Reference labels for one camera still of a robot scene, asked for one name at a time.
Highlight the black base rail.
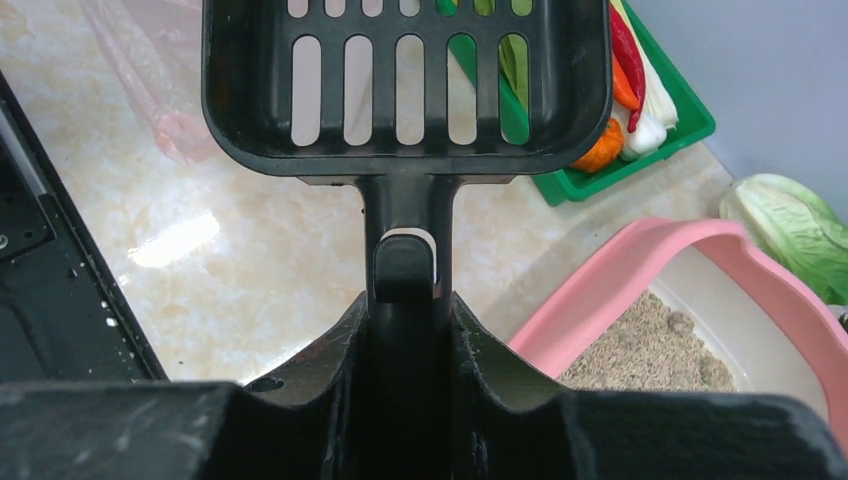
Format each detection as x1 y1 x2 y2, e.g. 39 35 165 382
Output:
1 81 167 383

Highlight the pink plastic trash bag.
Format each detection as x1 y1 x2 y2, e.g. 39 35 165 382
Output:
79 0 218 163

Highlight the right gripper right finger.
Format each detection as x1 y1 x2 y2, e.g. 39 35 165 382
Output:
451 298 847 479

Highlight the green toy leaf vegetable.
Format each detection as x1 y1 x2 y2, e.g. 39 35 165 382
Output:
448 33 530 145

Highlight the white toy radish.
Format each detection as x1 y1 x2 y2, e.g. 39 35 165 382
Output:
611 103 667 162

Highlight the black slotted litter scoop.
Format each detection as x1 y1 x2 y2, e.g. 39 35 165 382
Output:
202 1 612 479

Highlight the toy cabbage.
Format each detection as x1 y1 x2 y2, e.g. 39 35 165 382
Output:
718 174 847 306

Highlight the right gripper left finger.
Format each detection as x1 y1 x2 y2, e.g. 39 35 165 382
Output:
1 297 367 479

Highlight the red toy chili pepper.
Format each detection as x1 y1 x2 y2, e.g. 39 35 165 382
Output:
609 5 646 133

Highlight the toy orange tangerine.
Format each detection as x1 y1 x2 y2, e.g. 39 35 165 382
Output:
570 117 625 173

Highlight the orange toy carrot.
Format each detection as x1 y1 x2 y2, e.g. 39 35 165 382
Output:
612 55 639 110

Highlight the cat litter sand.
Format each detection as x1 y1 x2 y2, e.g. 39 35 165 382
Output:
558 291 736 392

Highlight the pink litter box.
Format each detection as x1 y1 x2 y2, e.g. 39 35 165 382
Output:
509 217 847 444

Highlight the white toy leek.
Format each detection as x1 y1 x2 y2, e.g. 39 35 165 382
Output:
611 0 679 130

